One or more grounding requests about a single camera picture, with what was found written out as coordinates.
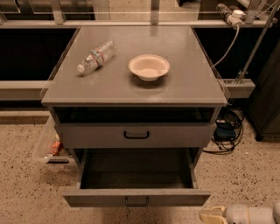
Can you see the grey drawer cabinet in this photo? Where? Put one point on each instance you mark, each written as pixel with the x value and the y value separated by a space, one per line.
pixel 188 93

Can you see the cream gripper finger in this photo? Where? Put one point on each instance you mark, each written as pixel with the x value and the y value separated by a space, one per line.
pixel 213 215

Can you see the white power strip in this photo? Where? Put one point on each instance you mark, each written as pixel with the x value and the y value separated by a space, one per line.
pixel 231 17

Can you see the dark cabinet at right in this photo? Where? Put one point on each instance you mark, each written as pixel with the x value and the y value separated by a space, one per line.
pixel 264 103

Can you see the blue electronics box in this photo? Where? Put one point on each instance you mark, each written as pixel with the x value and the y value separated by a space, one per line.
pixel 224 132

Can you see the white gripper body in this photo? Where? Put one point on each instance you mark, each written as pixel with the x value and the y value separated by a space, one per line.
pixel 236 215

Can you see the grey top drawer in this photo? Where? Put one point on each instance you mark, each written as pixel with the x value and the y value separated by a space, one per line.
pixel 135 135

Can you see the clear plastic water bottle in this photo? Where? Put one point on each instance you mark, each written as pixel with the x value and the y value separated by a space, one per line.
pixel 98 57

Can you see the red item in bin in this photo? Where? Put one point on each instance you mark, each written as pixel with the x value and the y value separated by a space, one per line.
pixel 57 148

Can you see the white paper bowl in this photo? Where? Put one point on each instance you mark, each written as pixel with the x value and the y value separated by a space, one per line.
pixel 149 67

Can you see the grey drawer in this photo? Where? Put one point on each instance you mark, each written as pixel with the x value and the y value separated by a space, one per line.
pixel 136 178
pixel 135 135

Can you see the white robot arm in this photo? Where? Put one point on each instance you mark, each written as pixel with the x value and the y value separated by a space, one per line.
pixel 275 210

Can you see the clear plastic storage bin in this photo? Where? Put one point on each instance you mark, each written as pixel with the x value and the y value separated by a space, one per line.
pixel 42 150

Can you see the metal support rod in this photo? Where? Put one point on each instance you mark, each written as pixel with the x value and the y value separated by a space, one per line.
pixel 268 23

